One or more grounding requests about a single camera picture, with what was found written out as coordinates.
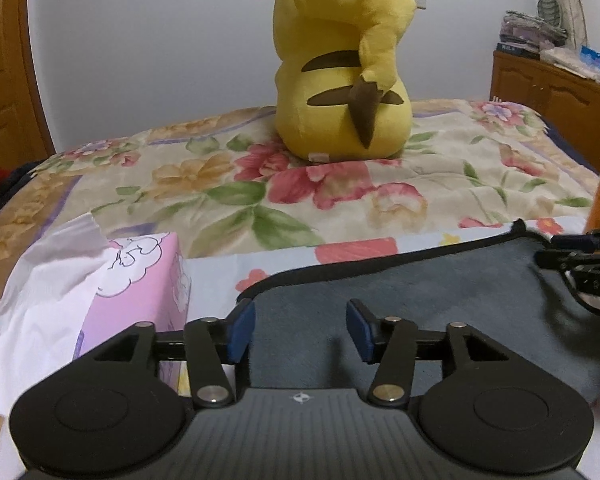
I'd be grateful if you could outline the beige patterned curtain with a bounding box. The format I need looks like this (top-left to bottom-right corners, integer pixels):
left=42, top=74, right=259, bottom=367
left=558, top=0, right=588, bottom=51

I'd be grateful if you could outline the floral bed quilt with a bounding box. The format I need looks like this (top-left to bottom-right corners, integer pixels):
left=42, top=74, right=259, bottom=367
left=0, top=100, right=597, bottom=297

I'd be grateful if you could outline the wooden sideboard cabinet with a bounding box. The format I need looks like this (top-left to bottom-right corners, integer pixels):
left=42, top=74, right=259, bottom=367
left=490, top=51, right=600, bottom=170

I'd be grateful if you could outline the pink tissue box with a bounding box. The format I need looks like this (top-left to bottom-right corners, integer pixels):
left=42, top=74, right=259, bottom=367
left=73, top=233, right=192, bottom=359

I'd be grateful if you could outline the purple grey microfiber towel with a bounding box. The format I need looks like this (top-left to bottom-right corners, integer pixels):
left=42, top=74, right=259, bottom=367
left=240, top=226, right=600, bottom=401

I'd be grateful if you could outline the brown wooden door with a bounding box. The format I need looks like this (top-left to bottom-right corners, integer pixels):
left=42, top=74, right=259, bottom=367
left=0, top=0, right=55, bottom=170

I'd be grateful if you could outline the yellow Pikachu plush toy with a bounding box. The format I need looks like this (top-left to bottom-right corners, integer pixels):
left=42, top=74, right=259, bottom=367
left=273, top=0, right=416, bottom=162

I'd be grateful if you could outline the blue box on cabinet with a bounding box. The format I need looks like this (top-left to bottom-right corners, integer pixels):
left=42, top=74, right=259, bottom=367
left=578, top=45, right=600, bottom=86

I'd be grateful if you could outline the white strawberry print cloth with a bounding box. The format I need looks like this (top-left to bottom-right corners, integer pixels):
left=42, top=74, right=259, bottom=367
left=0, top=216, right=593, bottom=479

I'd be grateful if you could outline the folded clothes pile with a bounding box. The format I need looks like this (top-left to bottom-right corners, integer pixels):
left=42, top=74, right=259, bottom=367
left=498, top=11, right=568, bottom=56

